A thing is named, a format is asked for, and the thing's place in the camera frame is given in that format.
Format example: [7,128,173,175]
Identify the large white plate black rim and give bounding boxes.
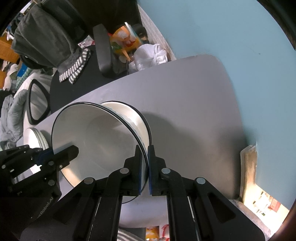
[23,128,49,150]

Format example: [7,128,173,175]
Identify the white ribbed bowl black rim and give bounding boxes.
[101,101,152,150]

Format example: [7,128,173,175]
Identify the black office chair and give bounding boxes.
[26,0,144,126]

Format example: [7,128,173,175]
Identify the wooden board by wall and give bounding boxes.
[240,145,257,203]

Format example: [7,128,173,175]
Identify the orange wooden wardrobe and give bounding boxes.
[1,34,20,91]

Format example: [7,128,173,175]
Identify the orange printed bag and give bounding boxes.
[108,22,143,61]

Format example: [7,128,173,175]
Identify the striped grey white cloth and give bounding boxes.
[117,229,144,241]

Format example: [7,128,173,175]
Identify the white tied plastic bag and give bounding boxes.
[128,44,168,74]

